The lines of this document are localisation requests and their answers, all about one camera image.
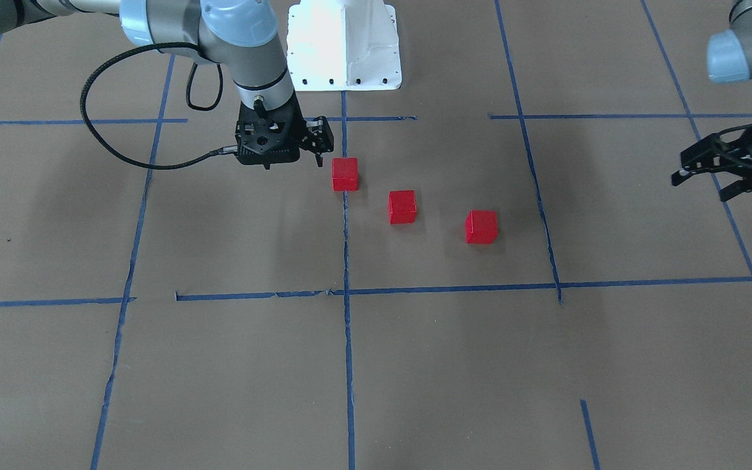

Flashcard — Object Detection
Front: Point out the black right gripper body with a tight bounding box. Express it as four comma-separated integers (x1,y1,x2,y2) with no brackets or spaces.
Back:
289,108,313,153

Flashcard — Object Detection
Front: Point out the red block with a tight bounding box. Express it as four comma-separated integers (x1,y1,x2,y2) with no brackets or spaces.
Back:
463,210,499,245
331,157,359,191
388,190,418,225

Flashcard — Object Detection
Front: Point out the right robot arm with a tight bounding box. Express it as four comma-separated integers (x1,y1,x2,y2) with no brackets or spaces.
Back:
0,1,334,170

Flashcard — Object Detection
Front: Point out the center blue tape line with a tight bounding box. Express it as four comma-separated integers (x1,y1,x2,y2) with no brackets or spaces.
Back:
340,90,357,470

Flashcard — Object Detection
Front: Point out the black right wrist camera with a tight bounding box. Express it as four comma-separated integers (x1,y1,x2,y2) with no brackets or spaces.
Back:
235,103,300,169

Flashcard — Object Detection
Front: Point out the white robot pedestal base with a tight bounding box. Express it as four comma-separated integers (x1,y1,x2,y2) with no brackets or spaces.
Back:
287,1,403,92

